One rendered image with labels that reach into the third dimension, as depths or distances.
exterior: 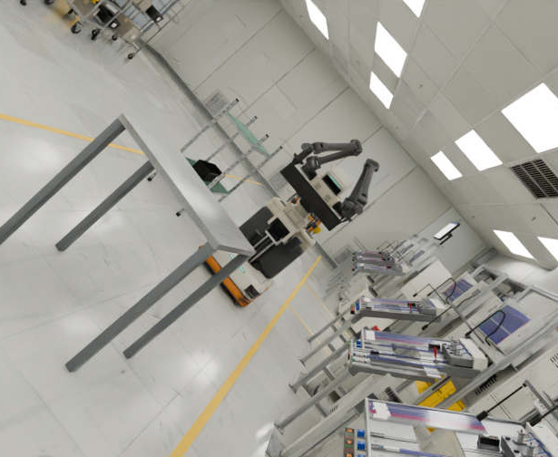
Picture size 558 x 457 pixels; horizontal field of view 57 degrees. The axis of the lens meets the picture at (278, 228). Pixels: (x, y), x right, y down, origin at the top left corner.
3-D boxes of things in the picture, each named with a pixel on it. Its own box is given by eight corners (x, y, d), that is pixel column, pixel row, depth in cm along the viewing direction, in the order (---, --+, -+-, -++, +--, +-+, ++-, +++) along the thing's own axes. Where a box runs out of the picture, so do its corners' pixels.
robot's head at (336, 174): (328, 173, 429) (337, 163, 417) (344, 192, 427) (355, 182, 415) (318, 179, 420) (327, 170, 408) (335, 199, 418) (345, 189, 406)
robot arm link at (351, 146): (360, 154, 405) (356, 141, 408) (364, 150, 400) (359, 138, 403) (314, 156, 384) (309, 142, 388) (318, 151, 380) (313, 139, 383)
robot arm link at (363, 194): (376, 167, 406) (365, 160, 404) (380, 162, 401) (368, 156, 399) (365, 208, 382) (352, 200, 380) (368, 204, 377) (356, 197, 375)
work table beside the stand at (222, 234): (60, 245, 264) (173, 142, 253) (131, 358, 246) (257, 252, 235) (-11, 237, 221) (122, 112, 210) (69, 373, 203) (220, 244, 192)
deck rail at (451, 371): (361, 364, 323) (362, 354, 323) (361, 363, 325) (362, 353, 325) (479, 380, 313) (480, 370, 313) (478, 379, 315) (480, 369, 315)
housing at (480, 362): (472, 380, 316) (474, 357, 315) (455, 357, 364) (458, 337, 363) (485, 382, 314) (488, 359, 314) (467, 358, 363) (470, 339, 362)
